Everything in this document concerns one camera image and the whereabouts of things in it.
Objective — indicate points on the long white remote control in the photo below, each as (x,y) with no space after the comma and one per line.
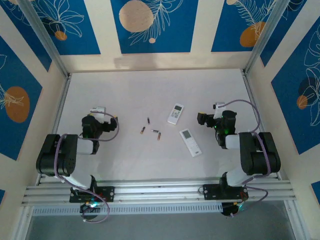
(191,143)

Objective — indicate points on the short white remote control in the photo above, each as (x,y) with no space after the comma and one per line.
(175,115)

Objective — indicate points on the black copper AAA battery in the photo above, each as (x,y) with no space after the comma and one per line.
(142,130)
(158,136)

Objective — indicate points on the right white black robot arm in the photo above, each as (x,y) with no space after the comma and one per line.
(260,155)

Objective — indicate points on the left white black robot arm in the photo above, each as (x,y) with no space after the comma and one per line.
(57,155)

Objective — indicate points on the black controller box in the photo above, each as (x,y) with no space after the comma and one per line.
(228,210)
(87,212)

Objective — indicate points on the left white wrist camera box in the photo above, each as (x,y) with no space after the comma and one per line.
(98,110)

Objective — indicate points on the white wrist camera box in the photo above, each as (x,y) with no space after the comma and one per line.
(98,110)
(220,106)

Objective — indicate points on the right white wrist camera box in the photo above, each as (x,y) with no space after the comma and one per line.
(220,106)

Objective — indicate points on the aluminium side rail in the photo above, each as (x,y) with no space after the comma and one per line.
(60,105)
(248,87)

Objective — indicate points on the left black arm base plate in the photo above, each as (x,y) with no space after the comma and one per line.
(107,193)

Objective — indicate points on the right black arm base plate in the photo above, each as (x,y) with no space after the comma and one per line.
(210,192)

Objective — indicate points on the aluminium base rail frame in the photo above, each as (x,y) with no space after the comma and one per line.
(162,187)

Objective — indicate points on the aluminium frame post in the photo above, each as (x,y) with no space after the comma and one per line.
(45,37)
(265,37)

